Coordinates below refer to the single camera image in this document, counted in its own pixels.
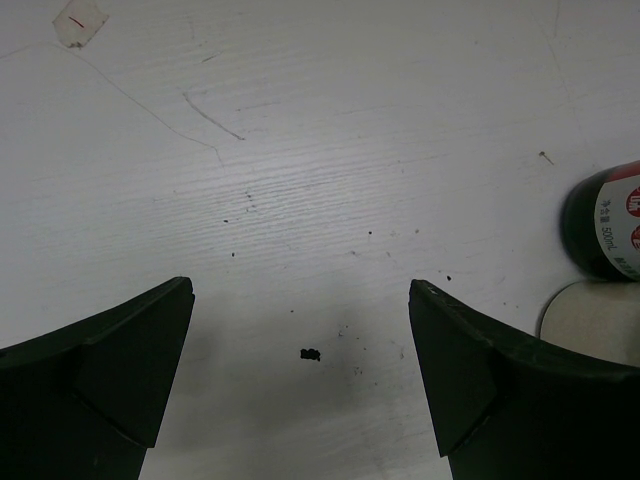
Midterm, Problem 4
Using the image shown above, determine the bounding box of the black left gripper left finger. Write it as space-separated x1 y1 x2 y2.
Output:
1 277 195 479

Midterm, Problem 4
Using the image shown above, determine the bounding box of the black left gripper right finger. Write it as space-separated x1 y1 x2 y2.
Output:
409 280 639 479

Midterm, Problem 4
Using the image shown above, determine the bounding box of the white powder jar black lid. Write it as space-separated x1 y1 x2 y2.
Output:
537 281 639 367

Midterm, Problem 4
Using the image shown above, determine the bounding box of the tall soy sauce bottle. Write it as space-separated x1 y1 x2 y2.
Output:
560 161 639 282

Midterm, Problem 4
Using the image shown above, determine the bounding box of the small black debris piece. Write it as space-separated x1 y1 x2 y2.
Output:
300 348 321 361

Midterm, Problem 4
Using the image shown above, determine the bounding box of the clear tape piece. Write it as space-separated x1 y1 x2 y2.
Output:
53 0 109 49

